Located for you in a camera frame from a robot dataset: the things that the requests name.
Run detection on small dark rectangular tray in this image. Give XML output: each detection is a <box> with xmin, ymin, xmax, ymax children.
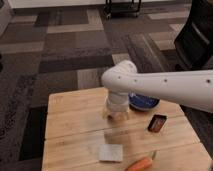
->
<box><xmin>148</xmin><ymin>114</ymin><xmax>167</xmax><ymax>133</ymax></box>

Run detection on black office chair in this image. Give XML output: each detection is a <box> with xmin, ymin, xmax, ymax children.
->
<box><xmin>174</xmin><ymin>0</ymin><xmax>213</xmax><ymax>70</ymax></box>

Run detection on orange carrot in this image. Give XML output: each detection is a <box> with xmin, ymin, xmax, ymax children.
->
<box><xmin>125</xmin><ymin>151</ymin><xmax>156</xmax><ymax>171</ymax></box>

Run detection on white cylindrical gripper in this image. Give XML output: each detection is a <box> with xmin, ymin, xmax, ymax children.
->
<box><xmin>103</xmin><ymin>91</ymin><xmax>129</xmax><ymax>120</ymax></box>

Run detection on white eraser block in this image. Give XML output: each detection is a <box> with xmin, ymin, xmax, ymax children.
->
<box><xmin>99</xmin><ymin>144</ymin><xmax>123</xmax><ymax>162</ymax></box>

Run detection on black rolling cart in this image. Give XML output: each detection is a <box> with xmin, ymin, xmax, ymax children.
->
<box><xmin>104</xmin><ymin>0</ymin><xmax>142</xmax><ymax>19</ymax></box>

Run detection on blue plate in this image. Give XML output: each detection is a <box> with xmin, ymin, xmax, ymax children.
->
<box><xmin>129</xmin><ymin>93</ymin><xmax>160</xmax><ymax>111</ymax></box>

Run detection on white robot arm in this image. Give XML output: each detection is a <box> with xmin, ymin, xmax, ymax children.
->
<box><xmin>101</xmin><ymin>60</ymin><xmax>213</xmax><ymax>119</ymax></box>

